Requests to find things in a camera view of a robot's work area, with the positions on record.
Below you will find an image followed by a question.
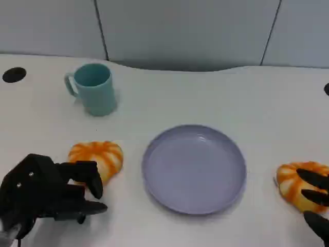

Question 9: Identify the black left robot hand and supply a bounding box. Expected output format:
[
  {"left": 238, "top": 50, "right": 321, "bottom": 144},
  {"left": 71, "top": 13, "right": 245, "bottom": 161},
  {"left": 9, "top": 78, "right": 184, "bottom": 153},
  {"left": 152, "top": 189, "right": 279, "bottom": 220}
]
[{"left": 53, "top": 160, "right": 108, "bottom": 224}]

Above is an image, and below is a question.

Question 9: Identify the orange white toy bread roll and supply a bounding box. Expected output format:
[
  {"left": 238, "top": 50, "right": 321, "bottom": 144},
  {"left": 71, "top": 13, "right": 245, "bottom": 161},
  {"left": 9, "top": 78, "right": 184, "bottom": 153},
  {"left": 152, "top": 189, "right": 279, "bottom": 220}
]
[
  {"left": 276, "top": 161, "right": 329, "bottom": 214},
  {"left": 67, "top": 140, "right": 124, "bottom": 186}
]

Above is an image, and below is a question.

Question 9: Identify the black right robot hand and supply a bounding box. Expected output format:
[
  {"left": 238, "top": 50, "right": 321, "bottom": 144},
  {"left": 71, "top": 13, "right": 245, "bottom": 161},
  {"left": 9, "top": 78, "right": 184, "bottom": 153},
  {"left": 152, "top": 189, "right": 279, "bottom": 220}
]
[{"left": 295, "top": 168, "right": 329, "bottom": 243}]

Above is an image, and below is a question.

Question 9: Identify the lilac plate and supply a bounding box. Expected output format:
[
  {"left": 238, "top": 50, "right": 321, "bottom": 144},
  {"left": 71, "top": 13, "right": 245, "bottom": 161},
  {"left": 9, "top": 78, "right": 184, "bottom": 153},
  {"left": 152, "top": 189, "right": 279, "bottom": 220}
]
[{"left": 141, "top": 124, "right": 248, "bottom": 216}]

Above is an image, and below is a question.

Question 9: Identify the pale green mug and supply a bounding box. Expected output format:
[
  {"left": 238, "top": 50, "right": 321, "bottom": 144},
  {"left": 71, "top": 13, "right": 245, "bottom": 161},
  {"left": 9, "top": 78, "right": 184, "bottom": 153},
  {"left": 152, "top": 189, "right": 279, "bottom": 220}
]
[{"left": 64, "top": 63, "right": 118, "bottom": 117}]

